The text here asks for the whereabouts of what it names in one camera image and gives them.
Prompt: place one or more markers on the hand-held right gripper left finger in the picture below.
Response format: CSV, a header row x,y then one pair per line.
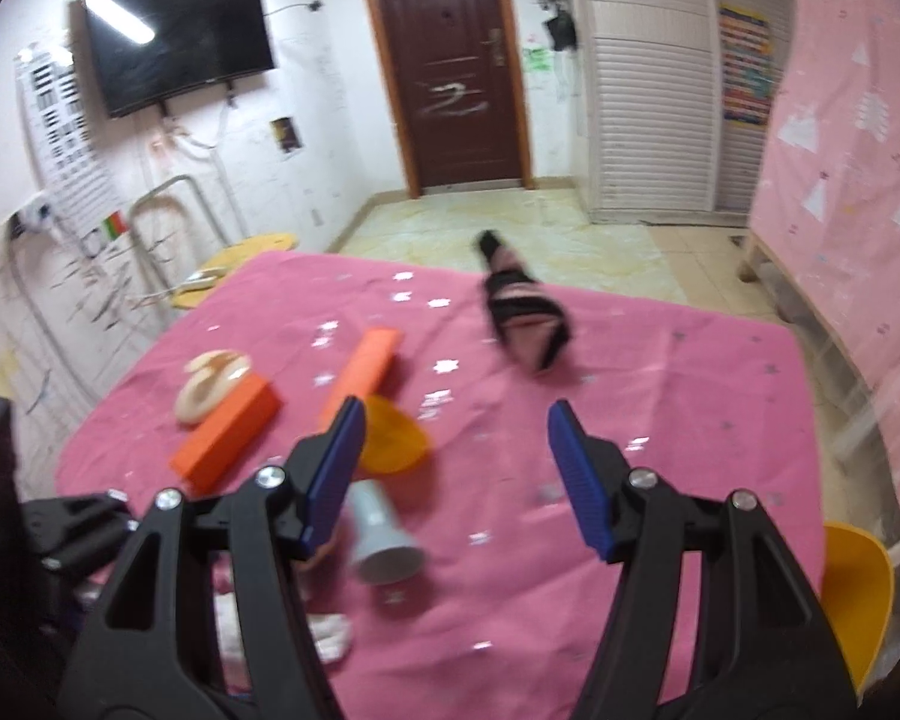
x,y
337,465

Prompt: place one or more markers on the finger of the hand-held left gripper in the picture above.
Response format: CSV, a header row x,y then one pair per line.
x,y
75,529

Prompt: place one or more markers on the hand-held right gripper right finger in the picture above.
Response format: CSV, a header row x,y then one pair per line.
x,y
581,487

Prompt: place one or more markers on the yellow plastic funnel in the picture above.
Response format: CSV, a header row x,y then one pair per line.
x,y
397,439

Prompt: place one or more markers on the grey cup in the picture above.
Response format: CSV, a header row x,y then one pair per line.
x,y
379,532

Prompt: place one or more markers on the long orange box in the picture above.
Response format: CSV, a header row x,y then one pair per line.
x,y
367,367

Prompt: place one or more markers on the cream sock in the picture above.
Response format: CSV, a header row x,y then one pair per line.
x,y
334,637

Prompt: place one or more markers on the black and pink striped sock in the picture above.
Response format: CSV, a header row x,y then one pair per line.
x,y
525,307

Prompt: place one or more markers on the pink starry tablecloth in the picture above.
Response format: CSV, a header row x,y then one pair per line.
x,y
645,390

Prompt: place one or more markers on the chair with yellow wooden seat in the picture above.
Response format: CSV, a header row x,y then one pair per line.
x,y
262,244

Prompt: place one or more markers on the white chair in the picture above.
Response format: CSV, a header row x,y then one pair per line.
x,y
855,427

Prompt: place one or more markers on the yellow plastic basin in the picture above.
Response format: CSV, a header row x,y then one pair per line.
x,y
859,600

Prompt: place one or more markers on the red and green flag sticker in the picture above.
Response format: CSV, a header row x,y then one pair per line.
x,y
114,228

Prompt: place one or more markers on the white slatted wardrobe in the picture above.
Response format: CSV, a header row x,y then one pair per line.
x,y
645,127

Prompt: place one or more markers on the dark brown wooden door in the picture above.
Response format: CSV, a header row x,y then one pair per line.
x,y
450,90

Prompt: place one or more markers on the white eye chart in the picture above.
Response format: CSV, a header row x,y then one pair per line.
x,y
64,135

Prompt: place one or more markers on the pink tree print sheet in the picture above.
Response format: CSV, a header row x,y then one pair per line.
x,y
855,165

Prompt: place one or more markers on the small black handbag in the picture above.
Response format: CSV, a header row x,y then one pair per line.
x,y
560,31

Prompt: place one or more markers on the wooden bed frame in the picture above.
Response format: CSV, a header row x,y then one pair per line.
x,y
750,259

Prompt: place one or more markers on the open wall junction box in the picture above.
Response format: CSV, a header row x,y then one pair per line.
x,y
286,136

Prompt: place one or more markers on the colourful wall poster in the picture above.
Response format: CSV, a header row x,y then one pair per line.
x,y
745,64

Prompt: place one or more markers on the black wall television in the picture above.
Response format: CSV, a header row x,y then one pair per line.
x,y
180,37

